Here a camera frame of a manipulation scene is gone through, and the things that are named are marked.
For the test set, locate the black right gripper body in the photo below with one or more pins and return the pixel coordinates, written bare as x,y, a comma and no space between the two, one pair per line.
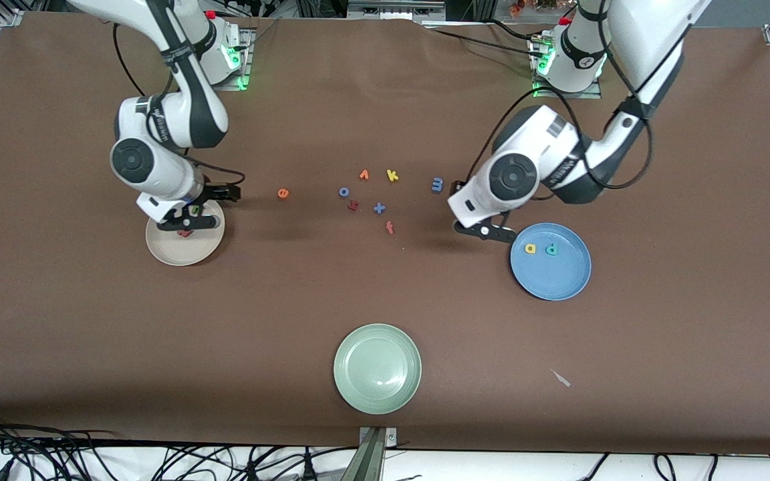
212,193

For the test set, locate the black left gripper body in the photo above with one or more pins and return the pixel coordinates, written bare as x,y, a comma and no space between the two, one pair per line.
456,185

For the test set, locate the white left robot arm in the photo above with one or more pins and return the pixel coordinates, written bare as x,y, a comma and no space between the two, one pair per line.
545,147

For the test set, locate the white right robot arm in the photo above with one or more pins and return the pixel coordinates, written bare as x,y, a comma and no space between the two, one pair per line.
158,170

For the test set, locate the purple foam letter m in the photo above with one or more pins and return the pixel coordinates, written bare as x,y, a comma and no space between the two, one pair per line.
437,184

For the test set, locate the beige round plate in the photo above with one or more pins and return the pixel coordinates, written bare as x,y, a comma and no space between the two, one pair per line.
184,252

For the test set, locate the brown paper table cover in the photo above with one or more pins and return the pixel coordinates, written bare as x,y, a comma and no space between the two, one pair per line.
385,120

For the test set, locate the blue round plate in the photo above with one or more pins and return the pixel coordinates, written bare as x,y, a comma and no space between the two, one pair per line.
559,270

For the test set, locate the grey metal box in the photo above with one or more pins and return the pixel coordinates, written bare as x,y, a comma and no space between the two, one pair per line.
395,10

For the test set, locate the orange background object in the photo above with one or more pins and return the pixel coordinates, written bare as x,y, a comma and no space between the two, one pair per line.
517,7

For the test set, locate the pale green round plate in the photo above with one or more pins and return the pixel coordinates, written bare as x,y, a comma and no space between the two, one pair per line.
377,369

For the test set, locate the white paper scrap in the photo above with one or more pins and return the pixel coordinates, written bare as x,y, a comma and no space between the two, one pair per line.
561,379

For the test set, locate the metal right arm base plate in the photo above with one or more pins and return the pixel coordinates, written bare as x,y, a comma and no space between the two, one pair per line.
231,85

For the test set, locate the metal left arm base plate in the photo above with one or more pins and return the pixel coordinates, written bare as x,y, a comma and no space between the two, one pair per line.
585,95

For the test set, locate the grey metal bracket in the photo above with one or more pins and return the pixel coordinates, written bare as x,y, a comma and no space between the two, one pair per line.
375,454

